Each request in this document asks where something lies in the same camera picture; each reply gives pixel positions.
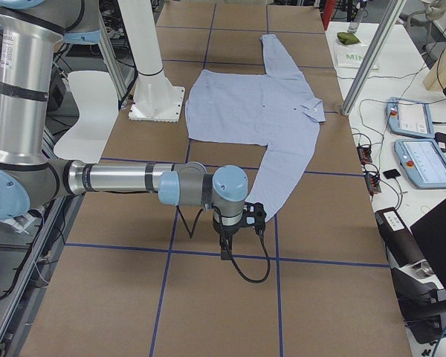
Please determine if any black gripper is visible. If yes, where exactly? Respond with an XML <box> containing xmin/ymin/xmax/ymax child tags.
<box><xmin>241</xmin><ymin>202</ymin><xmax>265</xmax><ymax>234</ymax></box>

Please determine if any light blue striped shirt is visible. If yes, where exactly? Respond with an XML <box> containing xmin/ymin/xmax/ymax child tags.
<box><xmin>185</xmin><ymin>34</ymin><xmax>326</xmax><ymax>219</ymax></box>

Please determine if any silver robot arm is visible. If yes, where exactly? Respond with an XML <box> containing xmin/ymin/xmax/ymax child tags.
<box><xmin>0</xmin><ymin>1</ymin><xmax>265</xmax><ymax>238</ymax></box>

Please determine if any near orange circuit board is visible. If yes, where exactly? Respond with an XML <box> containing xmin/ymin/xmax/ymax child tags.
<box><xmin>363</xmin><ymin>172</ymin><xmax>381</xmax><ymax>196</ymax></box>

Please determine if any orange circuit board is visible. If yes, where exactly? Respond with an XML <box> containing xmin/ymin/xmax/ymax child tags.
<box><xmin>357</xmin><ymin>146</ymin><xmax>372</xmax><ymax>164</ymax></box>
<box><xmin>363</xmin><ymin>172</ymin><xmax>381</xmax><ymax>196</ymax></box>

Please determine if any far orange circuit board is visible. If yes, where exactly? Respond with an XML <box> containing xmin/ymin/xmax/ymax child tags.
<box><xmin>357</xmin><ymin>146</ymin><xmax>372</xmax><ymax>164</ymax></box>

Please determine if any near blue teach pendant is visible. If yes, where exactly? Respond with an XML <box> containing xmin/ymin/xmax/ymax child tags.
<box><xmin>393</xmin><ymin>139</ymin><xmax>446</xmax><ymax>189</ymax></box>

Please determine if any blue teach pendant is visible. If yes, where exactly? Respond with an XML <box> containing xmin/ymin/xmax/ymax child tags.
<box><xmin>393</xmin><ymin>139</ymin><xmax>446</xmax><ymax>189</ymax></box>
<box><xmin>386</xmin><ymin>97</ymin><xmax>435</xmax><ymax>138</ymax></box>

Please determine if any far blue teach pendant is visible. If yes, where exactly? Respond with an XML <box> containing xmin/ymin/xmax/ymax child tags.
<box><xmin>386</xmin><ymin>97</ymin><xmax>435</xmax><ymax>138</ymax></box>

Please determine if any black monitor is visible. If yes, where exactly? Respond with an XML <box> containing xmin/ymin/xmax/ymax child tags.
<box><xmin>411</xmin><ymin>199</ymin><xmax>446</xmax><ymax>288</ymax></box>

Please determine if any white MINI plastic bag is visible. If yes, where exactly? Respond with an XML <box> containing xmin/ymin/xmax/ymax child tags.
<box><xmin>333</xmin><ymin>39</ymin><xmax>369</xmax><ymax>68</ymax></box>

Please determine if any olive green pouch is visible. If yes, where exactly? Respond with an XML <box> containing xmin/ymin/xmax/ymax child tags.
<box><xmin>337</xmin><ymin>32</ymin><xmax>361</xmax><ymax>45</ymax></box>

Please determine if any black label printer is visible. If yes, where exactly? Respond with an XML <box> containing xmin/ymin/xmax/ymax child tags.
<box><xmin>375</xmin><ymin>208</ymin><xmax>446</xmax><ymax>344</ymax></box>

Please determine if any black power adapter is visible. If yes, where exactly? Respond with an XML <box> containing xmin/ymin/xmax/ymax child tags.
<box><xmin>435</xmin><ymin>132</ymin><xmax>446</xmax><ymax>152</ymax></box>

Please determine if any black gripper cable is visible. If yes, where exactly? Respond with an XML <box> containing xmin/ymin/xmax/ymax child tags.
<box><xmin>212</xmin><ymin>206</ymin><xmax>271</xmax><ymax>284</ymax></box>

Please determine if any white camera stand pedestal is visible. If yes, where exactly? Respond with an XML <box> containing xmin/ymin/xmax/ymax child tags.
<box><xmin>118</xmin><ymin>0</ymin><xmax>185</xmax><ymax>123</ymax></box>

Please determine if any aluminium frame post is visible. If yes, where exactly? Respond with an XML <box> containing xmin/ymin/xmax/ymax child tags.
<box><xmin>341</xmin><ymin>0</ymin><xmax>406</xmax><ymax>116</ymax></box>

